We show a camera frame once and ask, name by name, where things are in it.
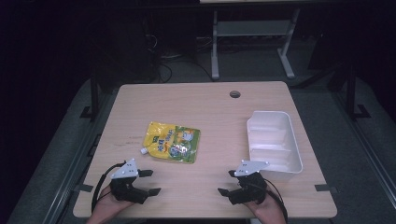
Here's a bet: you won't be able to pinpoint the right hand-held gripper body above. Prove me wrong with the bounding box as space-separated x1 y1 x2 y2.
228 160 271 205

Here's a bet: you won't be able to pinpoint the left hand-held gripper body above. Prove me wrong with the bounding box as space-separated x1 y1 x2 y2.
109 158 149 205

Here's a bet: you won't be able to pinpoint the person's left hand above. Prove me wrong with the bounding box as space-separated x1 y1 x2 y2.
86 185 134 224

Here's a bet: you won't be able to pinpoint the person's right hand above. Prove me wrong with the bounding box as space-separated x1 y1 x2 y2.
244 186 289 224

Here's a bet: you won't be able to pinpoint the black tape strip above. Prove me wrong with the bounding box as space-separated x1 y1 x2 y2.
74 183 94 193
314 183 338 193

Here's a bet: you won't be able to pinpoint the yellow green spout pouch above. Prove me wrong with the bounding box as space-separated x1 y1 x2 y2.
140 120 202 165

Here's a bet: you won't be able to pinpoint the white plastic bin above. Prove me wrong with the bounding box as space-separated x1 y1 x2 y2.
247 110 304 181

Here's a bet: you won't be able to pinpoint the black metal stand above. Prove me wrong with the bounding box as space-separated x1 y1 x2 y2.
345 64 372 120

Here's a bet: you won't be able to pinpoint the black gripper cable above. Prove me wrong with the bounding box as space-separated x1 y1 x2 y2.
91 161 127 214
262 177 289 224

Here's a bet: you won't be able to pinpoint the grey metal rail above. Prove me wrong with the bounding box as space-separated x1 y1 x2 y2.
41 91 115 224
330 90 396 209

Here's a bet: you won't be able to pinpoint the floor cables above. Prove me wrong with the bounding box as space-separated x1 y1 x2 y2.
141 34 216 83

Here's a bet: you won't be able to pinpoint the white metal desk frame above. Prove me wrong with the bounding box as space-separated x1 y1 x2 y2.
199 0 302 81

